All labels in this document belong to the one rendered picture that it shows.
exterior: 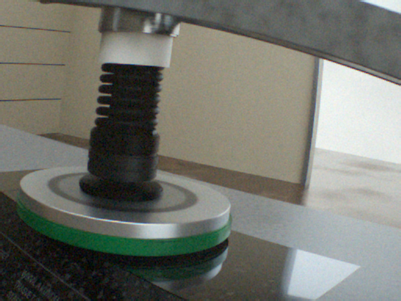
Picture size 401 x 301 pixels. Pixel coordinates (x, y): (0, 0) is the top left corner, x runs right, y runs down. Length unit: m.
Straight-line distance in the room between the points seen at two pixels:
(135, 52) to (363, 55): 0.21
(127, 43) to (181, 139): 5.65
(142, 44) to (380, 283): 0.30
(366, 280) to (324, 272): 0.04
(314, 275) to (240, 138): 5.34
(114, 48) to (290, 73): 5.08
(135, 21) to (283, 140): 5.13
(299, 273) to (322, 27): 0.20
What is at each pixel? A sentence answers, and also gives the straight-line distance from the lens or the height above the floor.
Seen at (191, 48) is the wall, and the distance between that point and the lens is 6.05.
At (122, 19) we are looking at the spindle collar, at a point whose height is 1.06.
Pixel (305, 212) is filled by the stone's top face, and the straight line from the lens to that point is 0.64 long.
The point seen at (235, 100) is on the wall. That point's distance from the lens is 5.75.
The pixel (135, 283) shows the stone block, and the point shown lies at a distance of 0.38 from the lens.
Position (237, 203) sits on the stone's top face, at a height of 0.87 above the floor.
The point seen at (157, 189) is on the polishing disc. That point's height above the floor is 0.91.
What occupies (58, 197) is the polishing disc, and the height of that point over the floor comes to 0.90.
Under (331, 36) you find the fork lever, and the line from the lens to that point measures 0.36.
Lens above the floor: 1.02
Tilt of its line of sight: 8 degrees down
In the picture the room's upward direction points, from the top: 7 degrees clockwise
